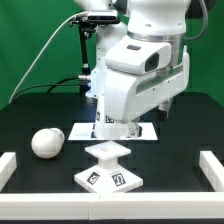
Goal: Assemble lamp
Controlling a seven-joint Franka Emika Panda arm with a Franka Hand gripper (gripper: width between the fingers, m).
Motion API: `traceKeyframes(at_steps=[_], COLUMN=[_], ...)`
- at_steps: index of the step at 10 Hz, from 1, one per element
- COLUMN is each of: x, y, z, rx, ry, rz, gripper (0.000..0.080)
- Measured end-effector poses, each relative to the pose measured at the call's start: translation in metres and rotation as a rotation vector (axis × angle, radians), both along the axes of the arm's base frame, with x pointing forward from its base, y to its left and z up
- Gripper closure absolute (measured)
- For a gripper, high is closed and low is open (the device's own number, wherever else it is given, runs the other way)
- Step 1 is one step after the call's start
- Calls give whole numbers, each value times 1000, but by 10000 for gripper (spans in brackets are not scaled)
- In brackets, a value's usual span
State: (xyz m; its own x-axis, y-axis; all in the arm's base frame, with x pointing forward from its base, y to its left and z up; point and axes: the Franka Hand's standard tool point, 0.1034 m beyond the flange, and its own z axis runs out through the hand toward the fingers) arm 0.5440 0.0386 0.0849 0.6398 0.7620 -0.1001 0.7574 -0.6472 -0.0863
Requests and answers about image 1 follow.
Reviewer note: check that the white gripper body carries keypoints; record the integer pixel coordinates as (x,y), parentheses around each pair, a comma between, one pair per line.
(127,96)

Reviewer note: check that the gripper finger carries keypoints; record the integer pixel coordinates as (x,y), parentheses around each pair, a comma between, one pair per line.
(163,110)
(134,129)

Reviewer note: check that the white lamp base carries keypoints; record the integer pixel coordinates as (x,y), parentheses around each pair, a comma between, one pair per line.
(107,176)

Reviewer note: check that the white lamp bulb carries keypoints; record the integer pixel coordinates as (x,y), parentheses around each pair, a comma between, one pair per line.
(47,143)

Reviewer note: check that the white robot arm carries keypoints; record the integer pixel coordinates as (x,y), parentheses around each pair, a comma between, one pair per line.
(143,20)

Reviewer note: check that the white lamp shade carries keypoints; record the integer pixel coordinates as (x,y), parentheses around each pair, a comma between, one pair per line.
(105,127)

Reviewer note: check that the white tag sheet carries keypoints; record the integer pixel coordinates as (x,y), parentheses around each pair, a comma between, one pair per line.
(85,131)

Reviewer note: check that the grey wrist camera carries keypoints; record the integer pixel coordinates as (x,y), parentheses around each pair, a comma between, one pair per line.
(138,57)

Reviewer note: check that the white right rail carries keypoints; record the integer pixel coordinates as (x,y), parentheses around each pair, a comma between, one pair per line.
(212,169)

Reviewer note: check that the white rail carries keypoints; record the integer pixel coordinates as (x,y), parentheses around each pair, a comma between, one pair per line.
(8,165)
(91,206)
(212,169)

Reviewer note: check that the white front rail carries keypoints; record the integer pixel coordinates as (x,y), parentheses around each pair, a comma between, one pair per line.
(91,206)

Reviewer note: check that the black camera stand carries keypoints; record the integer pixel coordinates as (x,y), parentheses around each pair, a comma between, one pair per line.
(85,77)

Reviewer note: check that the black rear camera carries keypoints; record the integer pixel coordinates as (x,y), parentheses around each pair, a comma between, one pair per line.
(95,17)

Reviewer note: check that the white left rail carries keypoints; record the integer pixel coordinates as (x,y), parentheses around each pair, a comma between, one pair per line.
(8,165)

